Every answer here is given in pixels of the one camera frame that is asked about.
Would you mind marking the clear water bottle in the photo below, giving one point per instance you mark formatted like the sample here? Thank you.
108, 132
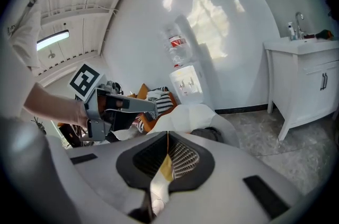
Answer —
177, 45

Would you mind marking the orange couch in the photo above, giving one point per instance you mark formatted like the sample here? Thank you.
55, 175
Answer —
149, 125

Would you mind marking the black white striped blanket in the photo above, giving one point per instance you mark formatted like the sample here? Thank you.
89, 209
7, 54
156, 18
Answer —
164, 102

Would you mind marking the white water dispenser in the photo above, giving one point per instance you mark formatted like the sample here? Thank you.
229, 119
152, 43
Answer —
188, 85

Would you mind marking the white sink cabinet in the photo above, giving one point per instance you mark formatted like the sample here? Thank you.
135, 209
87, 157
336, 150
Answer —
291, 80

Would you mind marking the person's left forearm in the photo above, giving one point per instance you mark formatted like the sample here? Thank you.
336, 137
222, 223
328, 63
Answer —
53, 106

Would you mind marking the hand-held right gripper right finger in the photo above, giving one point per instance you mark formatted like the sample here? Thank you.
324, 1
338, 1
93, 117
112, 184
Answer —
225, 191

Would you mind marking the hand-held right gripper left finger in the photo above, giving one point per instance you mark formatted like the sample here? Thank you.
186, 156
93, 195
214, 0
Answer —
92, 186

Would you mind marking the small round ceiling fixture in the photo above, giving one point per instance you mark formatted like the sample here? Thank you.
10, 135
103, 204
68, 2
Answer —
52, 55

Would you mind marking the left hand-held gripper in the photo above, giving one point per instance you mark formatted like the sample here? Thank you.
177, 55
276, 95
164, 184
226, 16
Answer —
84, 80

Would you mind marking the green orange object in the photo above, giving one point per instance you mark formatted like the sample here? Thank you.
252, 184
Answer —
324, 34

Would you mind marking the long ceiling light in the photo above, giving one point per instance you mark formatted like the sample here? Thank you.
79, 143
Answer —
53, 39

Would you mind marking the person's white shirt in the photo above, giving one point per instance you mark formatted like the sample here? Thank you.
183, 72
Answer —
18, 32

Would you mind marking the black tree coat rack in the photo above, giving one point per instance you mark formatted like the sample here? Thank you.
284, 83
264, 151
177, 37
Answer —
38, 124

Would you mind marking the small white bottle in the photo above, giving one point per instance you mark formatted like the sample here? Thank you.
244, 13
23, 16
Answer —
291, 32

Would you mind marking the orange cushion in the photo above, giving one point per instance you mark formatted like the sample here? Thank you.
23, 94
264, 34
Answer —
143, 91

